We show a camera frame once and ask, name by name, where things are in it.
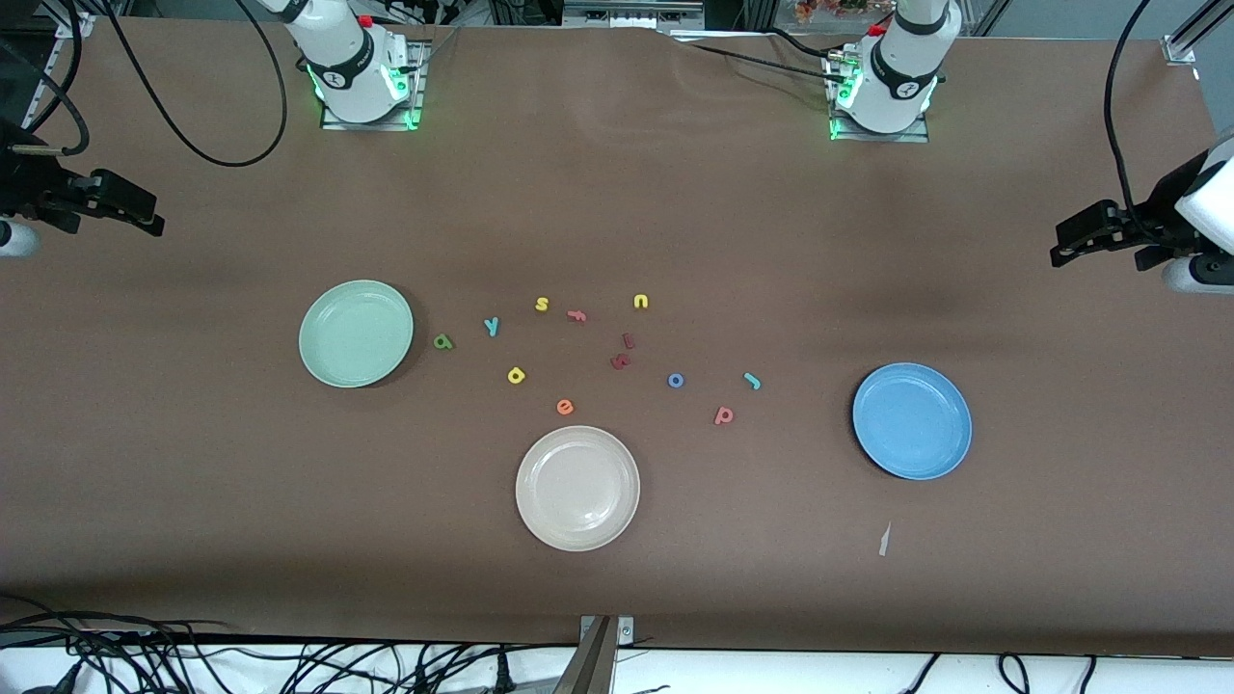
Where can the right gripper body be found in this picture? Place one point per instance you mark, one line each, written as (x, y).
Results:
(29, 183)

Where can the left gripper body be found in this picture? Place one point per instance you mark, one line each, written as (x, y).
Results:
(1154, 219)

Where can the teal letter y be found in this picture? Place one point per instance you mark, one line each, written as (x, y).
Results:
(492, 327)

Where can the red letter p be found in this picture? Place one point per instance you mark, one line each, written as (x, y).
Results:
(723, 415)

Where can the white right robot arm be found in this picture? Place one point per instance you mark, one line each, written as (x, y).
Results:
(352, 67)

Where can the blue plate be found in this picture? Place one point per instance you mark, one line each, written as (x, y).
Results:
(911, 421)

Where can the green plate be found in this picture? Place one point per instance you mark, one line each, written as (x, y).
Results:
(355, 333)

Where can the orange artificial flowers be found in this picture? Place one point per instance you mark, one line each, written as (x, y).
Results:
(829, 8)

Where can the white paper scrap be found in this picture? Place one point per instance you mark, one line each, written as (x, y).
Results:
(884, 540)

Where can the brown table cover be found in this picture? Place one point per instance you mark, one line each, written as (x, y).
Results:
(675, 193)

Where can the grey power strip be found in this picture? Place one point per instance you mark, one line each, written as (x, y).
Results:
(627, 12)

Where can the beige plate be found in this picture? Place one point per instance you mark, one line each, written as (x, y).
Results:
(577, 488)

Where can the grey metal beam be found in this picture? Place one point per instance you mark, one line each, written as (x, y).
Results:
(590, 665)

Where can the aluminium frame rail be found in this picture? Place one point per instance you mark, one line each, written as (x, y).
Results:
(75, 26)

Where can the aluminium frame corner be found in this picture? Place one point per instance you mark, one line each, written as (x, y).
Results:
(1181, 46)

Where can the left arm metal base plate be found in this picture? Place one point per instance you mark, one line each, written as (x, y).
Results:
(877, 137)

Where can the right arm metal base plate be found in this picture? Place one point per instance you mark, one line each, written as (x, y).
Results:
(371, 123)

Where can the small metal bracket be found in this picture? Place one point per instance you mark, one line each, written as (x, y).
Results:
(626, 631)

